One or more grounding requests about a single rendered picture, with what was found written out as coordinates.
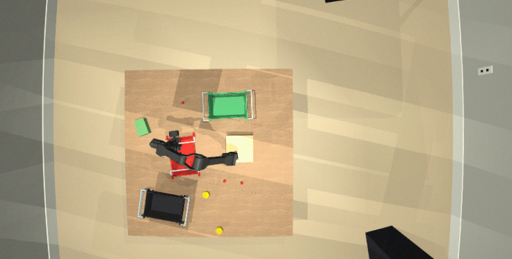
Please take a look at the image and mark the green block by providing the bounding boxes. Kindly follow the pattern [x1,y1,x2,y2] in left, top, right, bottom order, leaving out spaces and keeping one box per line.
[134,118,151,136]

